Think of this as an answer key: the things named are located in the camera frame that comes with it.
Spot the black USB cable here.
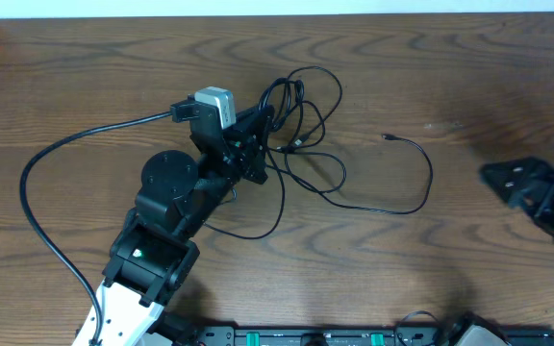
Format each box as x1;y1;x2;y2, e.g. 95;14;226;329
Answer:
202;65;435;241

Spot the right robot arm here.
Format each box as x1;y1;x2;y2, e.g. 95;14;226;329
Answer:
479;157;554;242

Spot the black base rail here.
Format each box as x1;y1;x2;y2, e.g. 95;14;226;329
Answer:
74;309;554;346

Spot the left camera cable black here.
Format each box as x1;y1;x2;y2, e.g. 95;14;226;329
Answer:
27;118;196;345

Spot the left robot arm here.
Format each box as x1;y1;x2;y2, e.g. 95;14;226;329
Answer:
74;100;275;345

